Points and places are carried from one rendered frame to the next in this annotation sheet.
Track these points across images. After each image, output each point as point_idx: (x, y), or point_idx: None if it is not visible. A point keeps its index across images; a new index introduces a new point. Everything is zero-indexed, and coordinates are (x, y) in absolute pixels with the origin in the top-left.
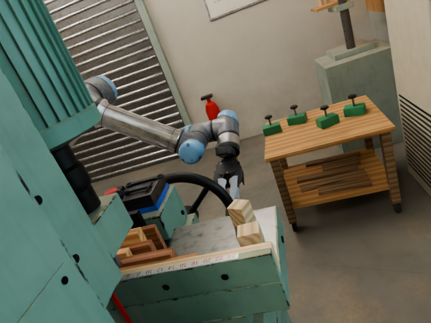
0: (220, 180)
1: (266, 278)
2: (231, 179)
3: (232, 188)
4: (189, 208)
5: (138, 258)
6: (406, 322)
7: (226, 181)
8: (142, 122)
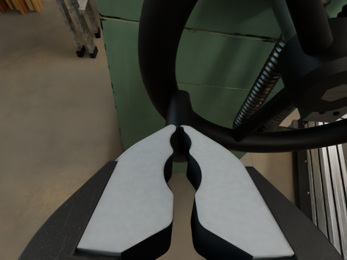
0: (251, 227)
1: None
2: (152, 213)
3: (151, 154)
4: (335, 42)
5: None
6: None
7: (199, 206)
8: None
